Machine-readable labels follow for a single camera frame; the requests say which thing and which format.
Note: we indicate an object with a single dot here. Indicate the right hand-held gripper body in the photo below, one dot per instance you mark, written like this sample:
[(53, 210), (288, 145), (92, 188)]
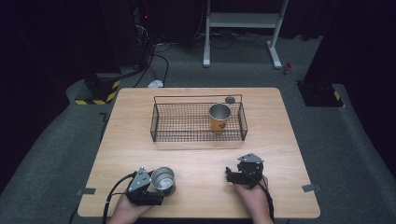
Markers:
[(250, 171)]

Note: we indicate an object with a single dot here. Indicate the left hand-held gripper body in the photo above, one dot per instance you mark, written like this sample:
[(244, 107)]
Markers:
[(141, 186)]

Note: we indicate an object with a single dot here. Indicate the silver metal cup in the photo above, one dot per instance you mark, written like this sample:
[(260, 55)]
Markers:
[(163, 182)]

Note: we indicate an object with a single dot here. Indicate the orange cup with steel inside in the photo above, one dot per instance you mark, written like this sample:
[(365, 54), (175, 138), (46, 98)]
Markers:
[(219, 118)]

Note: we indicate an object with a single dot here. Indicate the person's left hand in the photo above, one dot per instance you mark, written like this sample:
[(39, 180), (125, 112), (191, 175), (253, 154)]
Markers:
[(132, 207)]

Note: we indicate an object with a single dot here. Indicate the grey tape piece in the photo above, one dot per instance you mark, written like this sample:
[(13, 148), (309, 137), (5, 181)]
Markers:
[(86, 191), (311, 188)]

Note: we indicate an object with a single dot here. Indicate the small round black disc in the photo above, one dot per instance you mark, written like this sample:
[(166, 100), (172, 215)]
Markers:
[(230, 100)]

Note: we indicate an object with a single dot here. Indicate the black yellow striped stand base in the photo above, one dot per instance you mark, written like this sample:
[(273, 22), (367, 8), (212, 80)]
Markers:
[(323, 95), (101, 91)]

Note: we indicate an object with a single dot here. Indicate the small red object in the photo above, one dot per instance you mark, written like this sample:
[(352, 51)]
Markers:
[(288, 69)]

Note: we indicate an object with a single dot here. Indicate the dark equipment rack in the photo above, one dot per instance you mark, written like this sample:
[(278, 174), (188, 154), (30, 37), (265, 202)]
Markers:
[(140, 31)]

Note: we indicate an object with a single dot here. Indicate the white metal stand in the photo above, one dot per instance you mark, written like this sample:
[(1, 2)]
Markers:
[(243, 20)]

